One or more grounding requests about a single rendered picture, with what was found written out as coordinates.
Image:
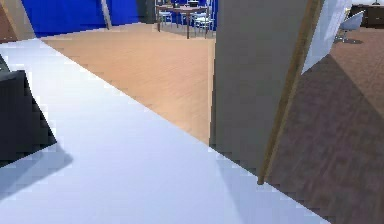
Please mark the pale blue dining chair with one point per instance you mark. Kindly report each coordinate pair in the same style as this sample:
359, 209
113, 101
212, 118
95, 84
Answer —
164, 15
203, 20

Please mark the brown wooden dining table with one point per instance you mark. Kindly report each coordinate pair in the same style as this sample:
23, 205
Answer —
181, 9

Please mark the white room door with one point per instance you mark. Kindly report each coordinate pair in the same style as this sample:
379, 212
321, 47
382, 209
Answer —
325, 31

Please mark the white shell chair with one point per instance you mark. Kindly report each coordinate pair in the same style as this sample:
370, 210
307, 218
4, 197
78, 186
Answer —
351, 23

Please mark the dark brown cabinet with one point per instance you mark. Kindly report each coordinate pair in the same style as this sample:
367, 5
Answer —
372, 15

